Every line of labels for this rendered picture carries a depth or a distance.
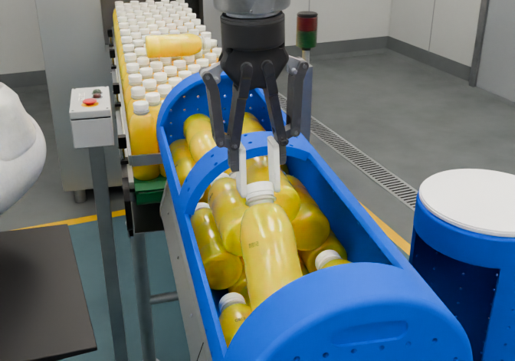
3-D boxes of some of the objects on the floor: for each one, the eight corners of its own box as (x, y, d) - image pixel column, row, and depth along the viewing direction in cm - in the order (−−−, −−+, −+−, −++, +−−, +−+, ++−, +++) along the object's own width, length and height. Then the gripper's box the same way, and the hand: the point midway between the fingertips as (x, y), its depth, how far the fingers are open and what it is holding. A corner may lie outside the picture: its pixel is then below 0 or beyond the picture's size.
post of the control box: (122, 414, 205) (86, 136, 163) (121, 405, 208) (86, 131, 166) (133, 411, 206) (102, 136, 163) (133, 402, 209) (102, 130, 167)
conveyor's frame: (145, 444, 194) (119, 191, 156) (123, 205, 338) (106, 43, 300) (291, 415, 204) (299, 172, 166) (209, 195, 348) (203, 37, 310)
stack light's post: (292, 346, 234) (301, 67, 188) (290, 339, 238) (297, 63, 191) (302, 345, 235) (313, 66, 189) (299, 338, 239) (309, 62, 192)
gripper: (186, 24, 65) (201, 214, 76) (332, 11, 69) (327, 193, 80) (175, 10, 72) (191, 187, 83) (309, -2, 76) (307, 169, 86)
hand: (257, 168), depth 80 cm, fingers closed on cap, 4 cm apart
